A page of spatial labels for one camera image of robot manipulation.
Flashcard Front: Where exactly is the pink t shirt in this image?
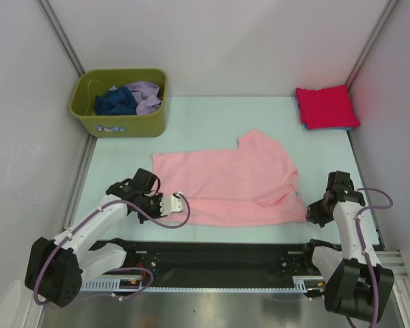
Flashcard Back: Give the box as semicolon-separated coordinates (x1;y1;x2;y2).
152;130;305;228

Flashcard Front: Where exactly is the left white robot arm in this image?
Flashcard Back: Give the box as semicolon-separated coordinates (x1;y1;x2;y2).
25;169;162;307

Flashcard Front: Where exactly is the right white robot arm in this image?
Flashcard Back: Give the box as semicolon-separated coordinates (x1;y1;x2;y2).
301;171;394;327

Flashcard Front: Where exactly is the folded red t shirt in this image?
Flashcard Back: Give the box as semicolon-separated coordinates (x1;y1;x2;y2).
295;85;360;130

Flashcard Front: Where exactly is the olive green plastic bin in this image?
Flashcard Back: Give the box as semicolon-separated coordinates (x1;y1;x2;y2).
70;68;168;138

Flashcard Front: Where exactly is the dark blue t shirt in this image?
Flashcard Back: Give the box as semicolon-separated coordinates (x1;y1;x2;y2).
93;86;138;116

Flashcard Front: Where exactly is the lilac t shirt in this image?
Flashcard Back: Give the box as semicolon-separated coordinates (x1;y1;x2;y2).
126;81;163;115

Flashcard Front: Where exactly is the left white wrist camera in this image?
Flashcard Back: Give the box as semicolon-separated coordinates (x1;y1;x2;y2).
159;192;185;217

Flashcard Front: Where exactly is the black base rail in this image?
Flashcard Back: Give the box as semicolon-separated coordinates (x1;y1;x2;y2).
112;238;319;282

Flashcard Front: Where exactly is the white slotted cable duct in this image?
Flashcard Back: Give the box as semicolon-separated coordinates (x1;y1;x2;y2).
80;275;325;293

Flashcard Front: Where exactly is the right aluminium frame post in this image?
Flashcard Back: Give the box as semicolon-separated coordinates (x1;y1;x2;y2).
345;0;402;91

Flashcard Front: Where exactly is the aluminium frame post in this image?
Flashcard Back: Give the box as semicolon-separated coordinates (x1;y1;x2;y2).
36;0;85;77
345;0;402;91

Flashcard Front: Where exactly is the left aluminium frame post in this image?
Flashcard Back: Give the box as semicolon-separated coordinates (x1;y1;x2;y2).
36;0;85;77

